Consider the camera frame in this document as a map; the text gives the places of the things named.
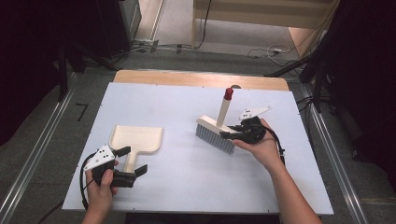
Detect hanging black cable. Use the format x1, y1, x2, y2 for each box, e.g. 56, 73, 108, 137
194, 0, 214, 50

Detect cream brush with red tip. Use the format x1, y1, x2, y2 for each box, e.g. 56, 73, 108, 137
195, 87, 237, 155

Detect hand-held gripper black cable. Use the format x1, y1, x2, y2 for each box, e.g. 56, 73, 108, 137
264, 125, 287, 166
79, 152, 98, 211

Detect metal floor rail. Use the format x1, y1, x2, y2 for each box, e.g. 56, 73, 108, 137
300, 83, 372, 224
0, 73, 78, 224

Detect light wooden shelf unit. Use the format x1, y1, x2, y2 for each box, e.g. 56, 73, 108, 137
191, 0, 341, 59

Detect person's left hand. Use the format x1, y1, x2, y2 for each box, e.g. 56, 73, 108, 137
84, 160, 120, 216

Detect left hand-held gripper black cable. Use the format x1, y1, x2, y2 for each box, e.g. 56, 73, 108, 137
79, 152, 98, 211

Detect cream plastic dustpan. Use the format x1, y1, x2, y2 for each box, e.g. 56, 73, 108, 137
108, 124, 164, 175

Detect white floor cables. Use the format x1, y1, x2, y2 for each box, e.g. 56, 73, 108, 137
247, 43, 294, 67

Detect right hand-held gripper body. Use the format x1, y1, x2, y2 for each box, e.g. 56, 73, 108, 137
230, 105, 272, 145

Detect person's right hand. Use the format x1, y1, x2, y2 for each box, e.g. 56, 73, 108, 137
233, 118, 286, 173

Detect right hand-held gripper black cable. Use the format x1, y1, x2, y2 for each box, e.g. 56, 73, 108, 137
264, 125, 287, 166

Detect black stand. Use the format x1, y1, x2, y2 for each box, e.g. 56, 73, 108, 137
57, 40, 120, 102
264, 46, 332, 114

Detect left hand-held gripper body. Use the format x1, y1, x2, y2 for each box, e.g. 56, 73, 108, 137
82, 144, 138, 189

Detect white board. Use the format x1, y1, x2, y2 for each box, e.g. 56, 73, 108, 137
62, 81, 334, 216

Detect black cabinet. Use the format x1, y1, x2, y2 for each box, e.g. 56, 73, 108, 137
92, 0, 143, 59

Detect grey floor cable bundle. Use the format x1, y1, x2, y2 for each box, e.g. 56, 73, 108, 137
130, 38, 194, 56

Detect wooden table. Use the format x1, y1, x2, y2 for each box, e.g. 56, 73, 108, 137
112, 69, 290, 91

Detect dark curtain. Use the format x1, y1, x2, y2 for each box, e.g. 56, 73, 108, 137
0, 0, 98, 147
311, 0, 396, 188

